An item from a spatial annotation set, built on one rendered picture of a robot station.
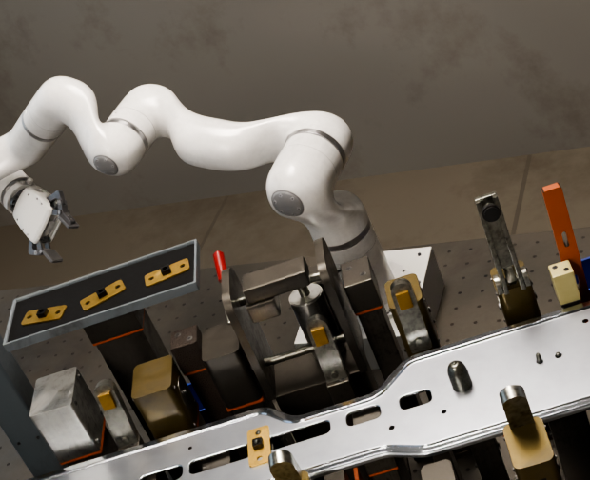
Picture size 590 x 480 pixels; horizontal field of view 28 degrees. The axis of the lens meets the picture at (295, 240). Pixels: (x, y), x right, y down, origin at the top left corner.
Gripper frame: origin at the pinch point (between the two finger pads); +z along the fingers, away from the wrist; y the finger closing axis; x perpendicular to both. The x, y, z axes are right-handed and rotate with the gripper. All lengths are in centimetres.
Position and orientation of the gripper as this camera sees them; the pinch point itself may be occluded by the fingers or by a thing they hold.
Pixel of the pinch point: (63, 241)
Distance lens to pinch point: 263.2
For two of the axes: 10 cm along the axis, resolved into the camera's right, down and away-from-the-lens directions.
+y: -4.6, 8.0, 3.8
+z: 6.5, 6.0, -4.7
